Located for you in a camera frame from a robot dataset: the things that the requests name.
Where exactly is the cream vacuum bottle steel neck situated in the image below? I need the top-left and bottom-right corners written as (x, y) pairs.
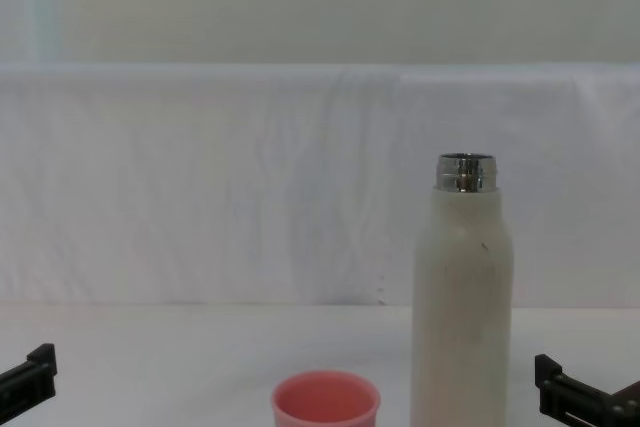
top-left (410, 151), bottom-right (515, 427)

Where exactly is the white tablecloth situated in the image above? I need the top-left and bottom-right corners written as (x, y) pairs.
top-left (0, 302), bottom-right (640, 427)

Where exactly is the pink cup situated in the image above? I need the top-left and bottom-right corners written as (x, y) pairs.
top-left (271, 370), bottom-right (382, 427)

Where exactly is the white curtain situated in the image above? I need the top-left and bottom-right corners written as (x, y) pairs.
top-left (0, 62), bottom-right (640, 309)

